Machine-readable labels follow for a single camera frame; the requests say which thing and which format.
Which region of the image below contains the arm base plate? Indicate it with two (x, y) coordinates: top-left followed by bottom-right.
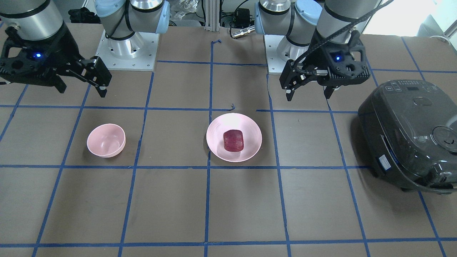
(264, 35), (309, 75)
(96, 32), (160, 71)

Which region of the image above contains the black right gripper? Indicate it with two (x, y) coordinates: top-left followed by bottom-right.
(1, 22), (112, 98)

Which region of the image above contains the pink bowl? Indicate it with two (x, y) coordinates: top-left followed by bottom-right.
(86, 124), (127, 158)

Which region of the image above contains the dark grey rice cooker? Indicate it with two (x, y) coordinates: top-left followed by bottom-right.
(358, 80), (457, 194)

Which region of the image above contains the pink plate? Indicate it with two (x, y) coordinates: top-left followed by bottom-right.
(206, 113), (262, 162)

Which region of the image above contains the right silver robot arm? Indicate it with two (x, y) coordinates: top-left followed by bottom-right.
(1, 0), (170, 97)

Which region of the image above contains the red apple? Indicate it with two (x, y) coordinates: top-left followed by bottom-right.
(222, 130), (244, 152)

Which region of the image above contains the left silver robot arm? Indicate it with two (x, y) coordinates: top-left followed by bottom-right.
(255, 0), (383, 101)

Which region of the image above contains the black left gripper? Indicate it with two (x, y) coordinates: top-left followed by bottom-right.
(279, 30), (371, 101)

